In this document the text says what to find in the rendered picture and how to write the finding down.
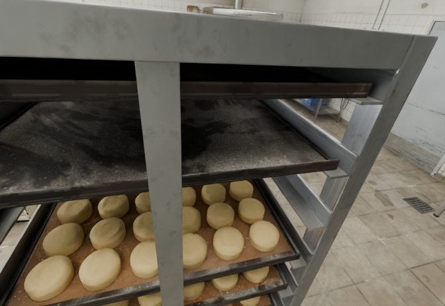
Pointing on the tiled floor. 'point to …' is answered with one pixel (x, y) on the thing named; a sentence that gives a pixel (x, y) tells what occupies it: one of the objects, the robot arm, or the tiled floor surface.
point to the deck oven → (242, 13)
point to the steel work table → (322, 108)
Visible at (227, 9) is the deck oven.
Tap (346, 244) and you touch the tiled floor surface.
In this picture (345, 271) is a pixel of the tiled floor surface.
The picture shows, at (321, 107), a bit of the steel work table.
